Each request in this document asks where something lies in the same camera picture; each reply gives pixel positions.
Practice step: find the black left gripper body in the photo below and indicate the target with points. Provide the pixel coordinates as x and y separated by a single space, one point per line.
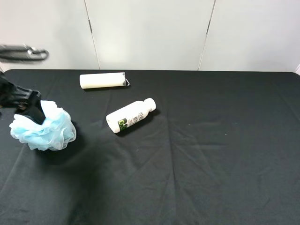
14 96

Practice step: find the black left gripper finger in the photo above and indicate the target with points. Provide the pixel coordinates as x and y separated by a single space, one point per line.
15 53
33 112

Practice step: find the blue and white bath loofah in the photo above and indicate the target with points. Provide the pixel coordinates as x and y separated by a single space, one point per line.
54 134

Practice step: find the white cylinder in plastic wrap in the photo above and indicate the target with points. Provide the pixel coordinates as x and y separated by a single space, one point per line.
103 80

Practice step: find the white bottle with green label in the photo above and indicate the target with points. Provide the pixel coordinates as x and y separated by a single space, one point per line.
129 115

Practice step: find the black tablecloth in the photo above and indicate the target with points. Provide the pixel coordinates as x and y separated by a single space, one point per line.
221 148

